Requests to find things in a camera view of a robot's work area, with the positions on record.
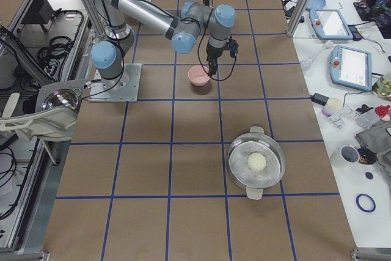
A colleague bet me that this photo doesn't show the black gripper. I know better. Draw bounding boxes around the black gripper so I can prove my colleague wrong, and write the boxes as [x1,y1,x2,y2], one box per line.
[206,36,239,76]

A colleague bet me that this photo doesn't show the pink bowl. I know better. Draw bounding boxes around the pink bowl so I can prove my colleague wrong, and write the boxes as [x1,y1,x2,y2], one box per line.
[188,65,210,86]

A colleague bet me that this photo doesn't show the light blue plate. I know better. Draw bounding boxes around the light blue plate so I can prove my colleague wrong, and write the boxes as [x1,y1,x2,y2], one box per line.
[305,0,326,11]

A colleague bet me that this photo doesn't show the steel steamer pot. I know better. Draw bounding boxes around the steel steamer pot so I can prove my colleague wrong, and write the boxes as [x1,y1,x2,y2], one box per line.
[226,126,286,200]

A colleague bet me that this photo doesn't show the white steamed bun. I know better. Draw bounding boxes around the white steamed bun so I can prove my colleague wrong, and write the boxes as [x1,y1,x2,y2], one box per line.
[247,152,267,171]

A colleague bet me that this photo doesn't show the teach pendant far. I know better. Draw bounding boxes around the teach pendant far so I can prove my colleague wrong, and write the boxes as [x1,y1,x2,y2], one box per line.
[309,9,353,40]

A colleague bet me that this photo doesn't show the teach pendant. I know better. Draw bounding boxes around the teach pendant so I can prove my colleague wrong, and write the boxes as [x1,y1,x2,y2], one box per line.
[329,45,372,92]
[309,9,353,40]

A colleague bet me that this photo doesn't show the teach pendant near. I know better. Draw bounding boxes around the teach pendant near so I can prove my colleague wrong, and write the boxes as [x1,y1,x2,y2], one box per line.
[329,45,372,92]

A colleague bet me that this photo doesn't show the glass pot lid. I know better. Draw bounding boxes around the glass pot lid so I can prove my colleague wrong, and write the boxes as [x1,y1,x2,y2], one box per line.
[40,88,80,113]

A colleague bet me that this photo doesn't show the white mug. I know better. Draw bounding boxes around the white mug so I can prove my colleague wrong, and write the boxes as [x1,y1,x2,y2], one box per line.
[330,145,360,167]

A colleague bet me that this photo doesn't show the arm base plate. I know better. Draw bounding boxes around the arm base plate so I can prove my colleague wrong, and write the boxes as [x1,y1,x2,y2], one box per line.
[87,63,142,103]

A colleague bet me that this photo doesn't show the aluminium frame post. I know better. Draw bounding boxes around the aluminium frame post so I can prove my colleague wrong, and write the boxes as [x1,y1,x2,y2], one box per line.
[285,0,323,38]

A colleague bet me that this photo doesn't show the blue rubber ring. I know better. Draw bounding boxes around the blue rubber ring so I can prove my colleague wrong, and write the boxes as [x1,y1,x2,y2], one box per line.
[355,193,376,213]

